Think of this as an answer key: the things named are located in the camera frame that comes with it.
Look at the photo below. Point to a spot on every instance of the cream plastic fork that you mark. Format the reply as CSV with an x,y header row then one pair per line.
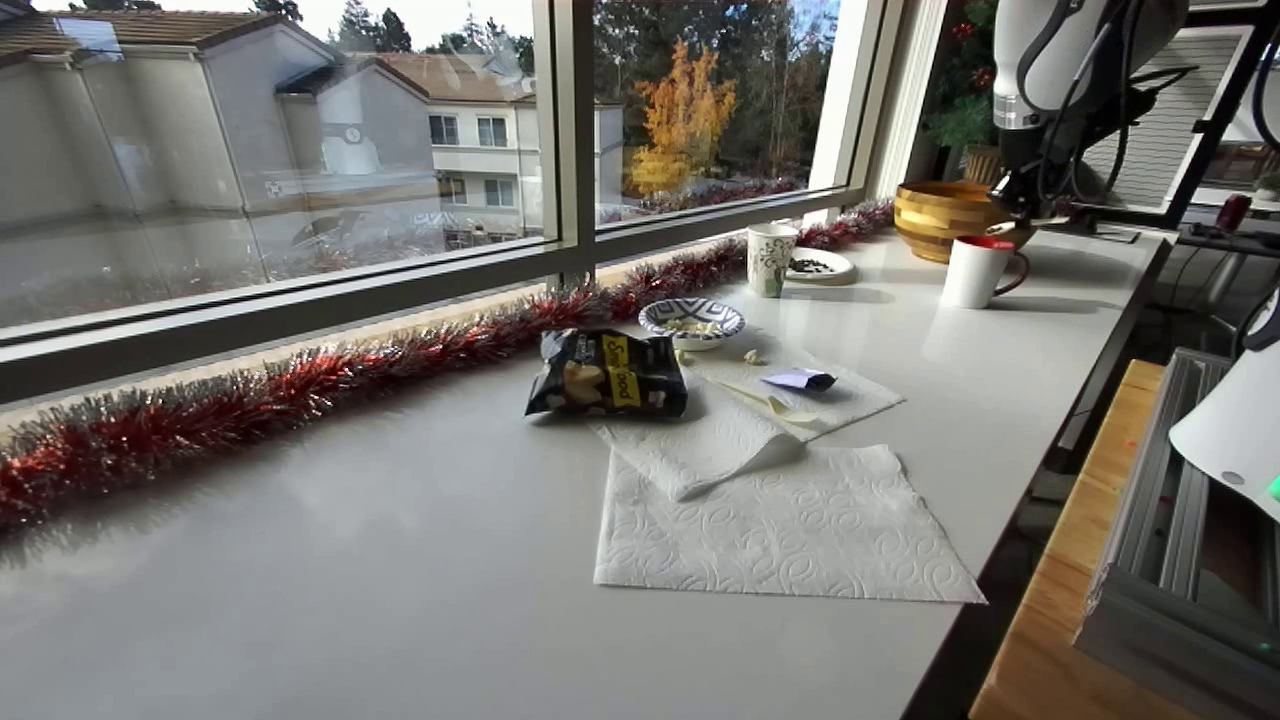
x,y
779,410

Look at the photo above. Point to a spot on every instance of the red silver tinsel garland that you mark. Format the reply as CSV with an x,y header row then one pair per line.
x,y
104,444

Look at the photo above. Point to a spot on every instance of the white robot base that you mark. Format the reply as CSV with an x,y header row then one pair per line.
x,y
1233,435

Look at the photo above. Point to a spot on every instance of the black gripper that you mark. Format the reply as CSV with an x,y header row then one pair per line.
x,y
1032,186

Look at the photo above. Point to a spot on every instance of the black yellow snack bag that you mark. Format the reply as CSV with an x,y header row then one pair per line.
x,y
607,373

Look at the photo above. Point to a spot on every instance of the potted green plant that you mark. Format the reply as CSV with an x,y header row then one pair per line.
x,y
958,113

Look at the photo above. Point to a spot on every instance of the white patterned paper cup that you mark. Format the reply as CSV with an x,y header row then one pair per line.
x,y
771,255

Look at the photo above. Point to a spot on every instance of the white mug red interior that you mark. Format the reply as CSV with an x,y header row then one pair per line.
x,y
983,268

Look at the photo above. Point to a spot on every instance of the large white paper napkin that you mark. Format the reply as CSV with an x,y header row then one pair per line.
x,y
840,524

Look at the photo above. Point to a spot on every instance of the grey metal rack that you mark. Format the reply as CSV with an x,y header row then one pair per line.
x,y
1189,585

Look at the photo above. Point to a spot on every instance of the white plate with beans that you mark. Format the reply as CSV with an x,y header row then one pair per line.
x,y
814,264

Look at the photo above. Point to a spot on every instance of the patterned bowl with food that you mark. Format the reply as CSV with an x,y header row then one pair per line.
x,y
693,322

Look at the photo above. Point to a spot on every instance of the golden wooden bowl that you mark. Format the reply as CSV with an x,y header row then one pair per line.
x,y
940,210

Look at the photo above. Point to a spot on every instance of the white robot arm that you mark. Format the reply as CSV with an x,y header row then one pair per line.
x,y
1068,76

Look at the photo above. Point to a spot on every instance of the wooden side table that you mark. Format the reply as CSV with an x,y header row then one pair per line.
x,y
1039,671

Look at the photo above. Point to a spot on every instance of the folded white paper napkin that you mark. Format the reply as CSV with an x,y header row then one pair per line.
x,y
700,449

